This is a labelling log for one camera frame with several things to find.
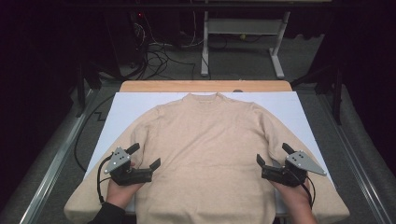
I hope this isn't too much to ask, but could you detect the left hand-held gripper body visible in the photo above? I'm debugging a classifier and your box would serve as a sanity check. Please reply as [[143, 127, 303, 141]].
[[104, 147, 153, 187]]

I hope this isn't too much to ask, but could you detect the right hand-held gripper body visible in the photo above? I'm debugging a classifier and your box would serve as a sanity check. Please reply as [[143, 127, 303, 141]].
[[262, 150, 328, 189]]

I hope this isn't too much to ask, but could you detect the beige knit sweater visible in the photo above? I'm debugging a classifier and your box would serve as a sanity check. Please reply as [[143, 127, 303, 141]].
[[64, 91, 350, 224]]

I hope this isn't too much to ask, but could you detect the person's left hand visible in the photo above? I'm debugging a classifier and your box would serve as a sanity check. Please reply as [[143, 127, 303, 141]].
[[106, 181, 146, 209]]

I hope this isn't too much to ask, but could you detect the person's right hand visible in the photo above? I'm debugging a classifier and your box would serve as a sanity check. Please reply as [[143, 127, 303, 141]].
[[270, 179, 314, 216]]

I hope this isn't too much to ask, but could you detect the white board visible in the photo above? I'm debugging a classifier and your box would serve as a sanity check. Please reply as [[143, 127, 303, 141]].
[[83, 91, 335, 217]]

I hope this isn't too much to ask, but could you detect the black stand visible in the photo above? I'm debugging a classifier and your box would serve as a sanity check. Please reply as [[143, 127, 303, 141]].
[[290, 65, 344, 126], [75, 62, 103, 119]]

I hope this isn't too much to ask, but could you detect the black computer tower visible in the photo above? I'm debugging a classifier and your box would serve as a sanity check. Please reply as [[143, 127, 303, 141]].
[[104, 8, 148, 78]]

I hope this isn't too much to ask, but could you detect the white metal stand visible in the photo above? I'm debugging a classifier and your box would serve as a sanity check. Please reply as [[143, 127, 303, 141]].
[[200, 10, 291, 80]]

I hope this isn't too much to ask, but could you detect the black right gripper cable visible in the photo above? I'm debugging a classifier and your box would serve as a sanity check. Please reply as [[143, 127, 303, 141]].
[[302, 175, 317, 210]]

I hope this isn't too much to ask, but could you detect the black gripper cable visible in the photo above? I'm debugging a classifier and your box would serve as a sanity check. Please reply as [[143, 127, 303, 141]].
[[302, 175, 317, 210], [96, 154, 114, 204]]

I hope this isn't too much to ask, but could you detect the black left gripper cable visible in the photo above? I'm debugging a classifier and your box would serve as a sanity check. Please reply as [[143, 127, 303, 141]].
[[96, 154, 114, 204]]

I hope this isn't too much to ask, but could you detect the long black floor cable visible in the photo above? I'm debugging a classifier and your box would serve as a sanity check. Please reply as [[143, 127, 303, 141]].
[[73, 93, 116, 173]]

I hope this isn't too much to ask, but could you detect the metal floor rail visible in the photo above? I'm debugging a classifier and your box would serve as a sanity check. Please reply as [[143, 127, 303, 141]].
[[316, 92, 395, 224], [18, 88, 101, 224]]

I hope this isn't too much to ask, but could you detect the tangle of floor cables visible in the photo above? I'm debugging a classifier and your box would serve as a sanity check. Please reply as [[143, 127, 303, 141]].
[[134, 17, 206, 80]]

